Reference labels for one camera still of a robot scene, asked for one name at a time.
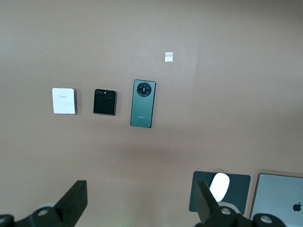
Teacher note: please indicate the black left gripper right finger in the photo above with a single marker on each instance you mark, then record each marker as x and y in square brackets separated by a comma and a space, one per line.
[206, 203]

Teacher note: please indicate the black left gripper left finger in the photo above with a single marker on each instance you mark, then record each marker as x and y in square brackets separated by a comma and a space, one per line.
[71, 201]

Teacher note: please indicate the black flip phone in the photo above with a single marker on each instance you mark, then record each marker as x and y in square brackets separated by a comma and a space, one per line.
[104, 104]

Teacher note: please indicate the dark green power strip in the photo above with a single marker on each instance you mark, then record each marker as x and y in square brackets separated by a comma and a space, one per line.
[142, 108]

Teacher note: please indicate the white computer mouse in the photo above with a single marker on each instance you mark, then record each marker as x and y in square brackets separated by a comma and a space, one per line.
[220, 186]

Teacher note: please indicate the black mouse pad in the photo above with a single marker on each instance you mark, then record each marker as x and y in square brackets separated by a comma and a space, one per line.
[239, 189]

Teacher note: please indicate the grey closed laptop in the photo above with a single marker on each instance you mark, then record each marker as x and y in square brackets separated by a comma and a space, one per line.
[277, 198]

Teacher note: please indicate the small square tape patch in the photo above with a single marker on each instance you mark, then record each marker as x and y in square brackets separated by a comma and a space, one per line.
[168, 56]

